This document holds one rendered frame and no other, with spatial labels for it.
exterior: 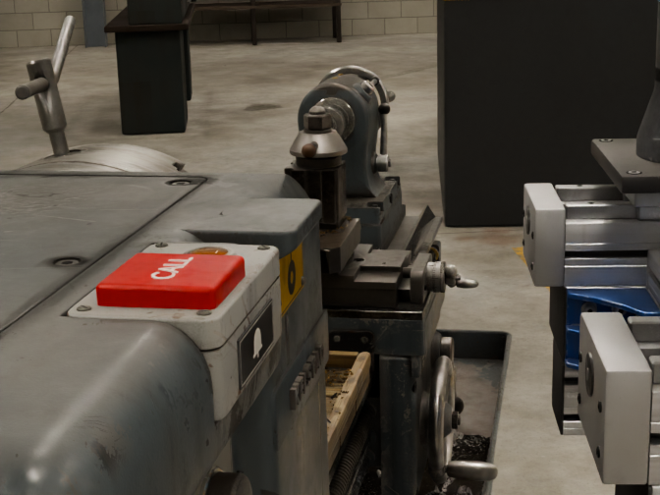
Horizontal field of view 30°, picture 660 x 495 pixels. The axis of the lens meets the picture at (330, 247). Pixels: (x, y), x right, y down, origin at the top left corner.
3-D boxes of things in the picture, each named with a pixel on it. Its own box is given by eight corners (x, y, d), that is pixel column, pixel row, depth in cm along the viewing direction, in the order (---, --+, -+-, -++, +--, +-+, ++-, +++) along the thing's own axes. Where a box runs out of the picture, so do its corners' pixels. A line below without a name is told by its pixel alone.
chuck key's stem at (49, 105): (80, 185, 110) (47, 58, 107) (56, 191, 110) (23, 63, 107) (83, 182, 112) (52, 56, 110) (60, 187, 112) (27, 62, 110)
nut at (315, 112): (329, 134, 166) (328, 108, 165) (301, 134, 167) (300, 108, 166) (334, 129, 170) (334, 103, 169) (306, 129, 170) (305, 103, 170)
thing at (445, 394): (455, 519, 169) (455, 358, 163) (381, 514, 171) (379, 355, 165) (470, 438, 194) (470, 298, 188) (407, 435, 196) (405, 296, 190)
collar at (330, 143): (341, 158, 165) (341, 137, 164) (284, 158, 166) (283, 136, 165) (352, 147, 172) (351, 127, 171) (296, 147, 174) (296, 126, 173)
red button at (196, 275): (215, 328, 59) (213, 287, 58) (96, 323, 60) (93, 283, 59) (247, 291, 64) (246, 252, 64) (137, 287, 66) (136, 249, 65)
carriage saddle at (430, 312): (424, 357, 163) (423, 314, 162) (92, 344, 172) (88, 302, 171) (447, 291, 192) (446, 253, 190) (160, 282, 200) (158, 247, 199)
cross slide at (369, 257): (422, 309, 164) (422, 277, 162) (117, 300, 172) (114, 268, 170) (436, 274, 179) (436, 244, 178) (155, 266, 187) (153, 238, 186)
